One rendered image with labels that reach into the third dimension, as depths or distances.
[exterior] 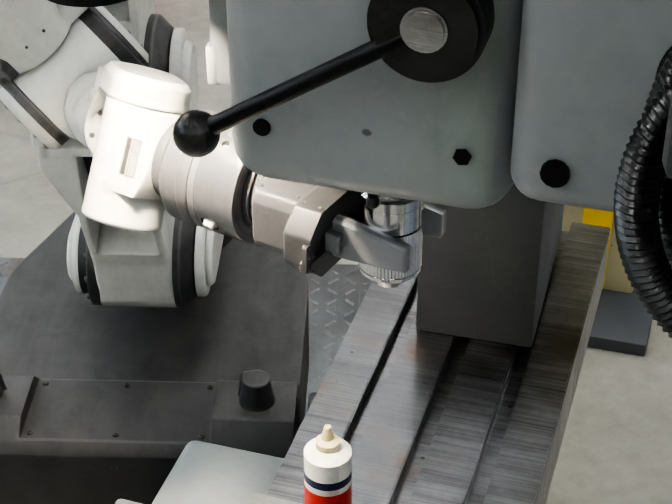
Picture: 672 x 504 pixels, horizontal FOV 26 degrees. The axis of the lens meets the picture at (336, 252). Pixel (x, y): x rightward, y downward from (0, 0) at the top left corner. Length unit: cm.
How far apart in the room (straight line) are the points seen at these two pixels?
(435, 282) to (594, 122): 63
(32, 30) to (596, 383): 180
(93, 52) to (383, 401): 43
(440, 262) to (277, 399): 51
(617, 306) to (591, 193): 223
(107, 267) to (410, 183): 109
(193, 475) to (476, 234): 36
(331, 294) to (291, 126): 152
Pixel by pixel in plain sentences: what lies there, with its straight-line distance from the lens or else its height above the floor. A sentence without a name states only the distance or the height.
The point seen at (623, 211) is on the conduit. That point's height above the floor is 144.
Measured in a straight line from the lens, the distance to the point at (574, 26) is 83.
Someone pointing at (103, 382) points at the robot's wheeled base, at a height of 59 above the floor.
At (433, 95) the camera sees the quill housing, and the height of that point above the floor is 140.
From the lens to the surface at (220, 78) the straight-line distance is 102.
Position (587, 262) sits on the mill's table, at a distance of 162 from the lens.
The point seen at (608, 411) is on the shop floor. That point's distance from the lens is 287.
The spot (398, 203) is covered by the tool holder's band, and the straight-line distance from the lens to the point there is 102.
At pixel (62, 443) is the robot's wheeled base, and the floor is 59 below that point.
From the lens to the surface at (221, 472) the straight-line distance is 145.
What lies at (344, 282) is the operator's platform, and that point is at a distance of 246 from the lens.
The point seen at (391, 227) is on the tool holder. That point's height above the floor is 125.
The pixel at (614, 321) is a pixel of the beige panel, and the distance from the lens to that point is 305.
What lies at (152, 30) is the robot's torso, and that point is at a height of 108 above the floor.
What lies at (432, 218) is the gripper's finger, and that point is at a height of 124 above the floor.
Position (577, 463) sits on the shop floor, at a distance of 274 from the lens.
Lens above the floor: 180
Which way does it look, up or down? 34 degrees down
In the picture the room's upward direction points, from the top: straight up
